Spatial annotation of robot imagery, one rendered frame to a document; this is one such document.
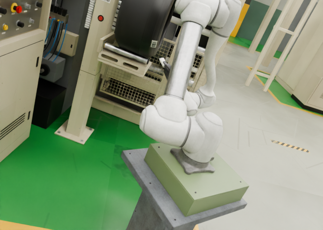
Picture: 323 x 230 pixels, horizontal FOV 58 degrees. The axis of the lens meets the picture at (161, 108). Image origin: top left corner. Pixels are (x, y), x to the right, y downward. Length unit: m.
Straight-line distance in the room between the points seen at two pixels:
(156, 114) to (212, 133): 0.27
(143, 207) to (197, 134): 0.57
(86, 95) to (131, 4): 0.89
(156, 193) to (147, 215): 0.30
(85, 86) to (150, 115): 1.21
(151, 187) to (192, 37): 0.73
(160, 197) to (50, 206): 0.91
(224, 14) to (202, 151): 0.67
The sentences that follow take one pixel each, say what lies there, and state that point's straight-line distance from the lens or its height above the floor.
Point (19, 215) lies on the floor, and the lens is 2.04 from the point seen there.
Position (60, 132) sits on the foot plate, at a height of 0.02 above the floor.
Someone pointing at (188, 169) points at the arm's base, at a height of 0.77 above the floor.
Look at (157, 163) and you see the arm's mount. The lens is 1.46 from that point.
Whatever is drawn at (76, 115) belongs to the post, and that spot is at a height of 0.21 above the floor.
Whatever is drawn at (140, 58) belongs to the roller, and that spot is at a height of 0.91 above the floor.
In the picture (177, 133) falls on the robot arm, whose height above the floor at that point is 0.93.
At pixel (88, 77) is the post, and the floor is 0.59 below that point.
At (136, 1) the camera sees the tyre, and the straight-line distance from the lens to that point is 1.97.
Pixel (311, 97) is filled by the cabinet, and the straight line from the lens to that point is 6.33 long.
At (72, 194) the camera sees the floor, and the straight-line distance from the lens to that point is 2.19.
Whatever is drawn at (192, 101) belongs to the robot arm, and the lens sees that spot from 1.76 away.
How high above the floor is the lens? 1.57
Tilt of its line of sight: 26 degrees down
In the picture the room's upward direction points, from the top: 21 degrees clockwise
